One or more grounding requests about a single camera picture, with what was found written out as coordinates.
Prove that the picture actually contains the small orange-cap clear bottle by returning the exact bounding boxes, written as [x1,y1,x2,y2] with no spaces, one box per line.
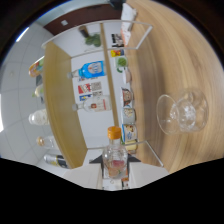
[102,125,129,181]

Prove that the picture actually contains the black and yellow bag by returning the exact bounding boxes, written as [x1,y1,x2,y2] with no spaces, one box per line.
[43,153,69,169]

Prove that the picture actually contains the blue-rimmed plate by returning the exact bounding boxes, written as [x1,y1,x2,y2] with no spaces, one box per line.
[121,123,138,144]

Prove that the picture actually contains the clear glass with ice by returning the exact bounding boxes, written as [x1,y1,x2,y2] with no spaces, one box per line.
[156,88,210,136]

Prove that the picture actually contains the two-tier wooden shelf rack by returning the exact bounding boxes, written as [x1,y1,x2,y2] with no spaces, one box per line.
[41,20,165,169]

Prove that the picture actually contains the green-cap clear bottle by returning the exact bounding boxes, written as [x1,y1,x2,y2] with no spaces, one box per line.
[32,83,45,99]

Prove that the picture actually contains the green and white bowl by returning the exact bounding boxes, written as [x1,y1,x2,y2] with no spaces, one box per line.
[114,56,128,73]

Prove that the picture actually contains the yellow snack bag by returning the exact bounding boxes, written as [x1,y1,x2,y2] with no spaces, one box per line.
[28,56,45,78]

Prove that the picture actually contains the green bottle with dark cap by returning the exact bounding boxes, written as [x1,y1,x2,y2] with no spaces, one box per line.
[78,26,102,48]

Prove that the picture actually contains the white notebook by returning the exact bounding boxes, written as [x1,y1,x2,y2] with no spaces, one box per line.
[120,3,138,46]

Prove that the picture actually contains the dark brown door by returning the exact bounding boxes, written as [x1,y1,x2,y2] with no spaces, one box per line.
[43,3,124,36]

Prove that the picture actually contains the wall posters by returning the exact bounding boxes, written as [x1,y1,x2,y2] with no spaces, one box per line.
[77,81,104,102]

